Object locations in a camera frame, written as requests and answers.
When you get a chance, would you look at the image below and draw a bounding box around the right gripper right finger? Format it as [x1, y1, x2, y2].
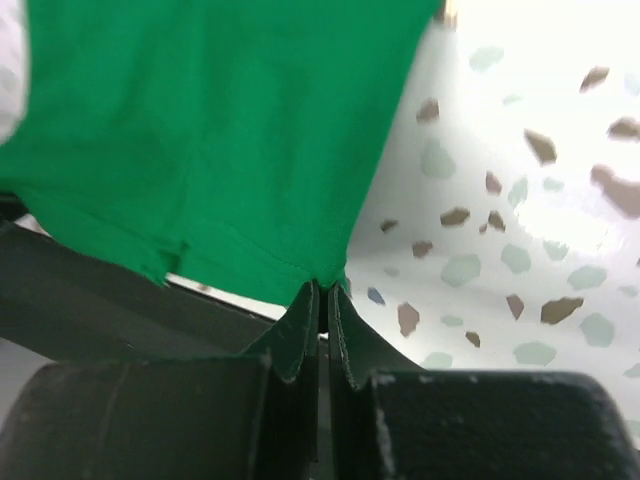
[327, 287, 639, 479]

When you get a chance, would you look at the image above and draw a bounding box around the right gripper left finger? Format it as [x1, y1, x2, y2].
[1, 282, 320, 479]

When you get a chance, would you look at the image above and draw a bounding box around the green t shirt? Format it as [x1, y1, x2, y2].
[1, 1, 439, 305]

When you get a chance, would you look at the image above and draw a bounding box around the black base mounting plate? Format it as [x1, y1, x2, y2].
[1, 194, 274, 360]

